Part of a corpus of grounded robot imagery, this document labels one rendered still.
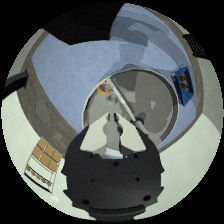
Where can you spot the blue crate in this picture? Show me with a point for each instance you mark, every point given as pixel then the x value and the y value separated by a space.
pixel 183 95

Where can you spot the bronze bushing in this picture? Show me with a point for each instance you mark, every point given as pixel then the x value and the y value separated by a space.
pixel 181 78
pixel 184 85
pixel 101 92

